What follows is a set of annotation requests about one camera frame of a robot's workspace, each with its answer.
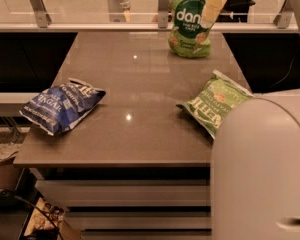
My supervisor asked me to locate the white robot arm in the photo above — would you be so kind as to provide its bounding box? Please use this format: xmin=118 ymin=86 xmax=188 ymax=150
xmin=210 ymin=89 xmax=300 ymax=240

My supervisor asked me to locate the blue kettle chip bag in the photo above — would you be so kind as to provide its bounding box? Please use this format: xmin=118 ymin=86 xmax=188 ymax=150
xmin=19 ymin=78 xmax=106 ymax=136

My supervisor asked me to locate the grey drawer cabinet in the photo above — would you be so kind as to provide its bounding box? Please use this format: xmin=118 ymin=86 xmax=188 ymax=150
xmin=33 ymin=167 xmax=211 ymax=240

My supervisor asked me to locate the black cable left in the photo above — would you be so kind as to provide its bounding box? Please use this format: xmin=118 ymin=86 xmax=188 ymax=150
xmin=0 ymin=152 xmax=64 ymax=240

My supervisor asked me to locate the green dang rice chip bag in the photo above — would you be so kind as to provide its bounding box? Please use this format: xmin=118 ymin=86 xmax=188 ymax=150
xmin=168 ymin=0 xmax=211 ymax=58

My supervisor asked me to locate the green kettle chip bag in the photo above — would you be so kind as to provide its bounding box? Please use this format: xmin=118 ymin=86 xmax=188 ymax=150
xmin=177 ymin=70 xmax=254 ymax=139

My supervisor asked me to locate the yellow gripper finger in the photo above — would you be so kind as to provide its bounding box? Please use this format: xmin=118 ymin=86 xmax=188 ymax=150
xmin=200 ymin=0 xmax=227 ymax=29

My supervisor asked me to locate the glass railing with metal posts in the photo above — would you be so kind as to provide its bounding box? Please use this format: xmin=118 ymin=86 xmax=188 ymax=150
xmin=0 ymin=0 xmax=298 ymax=33

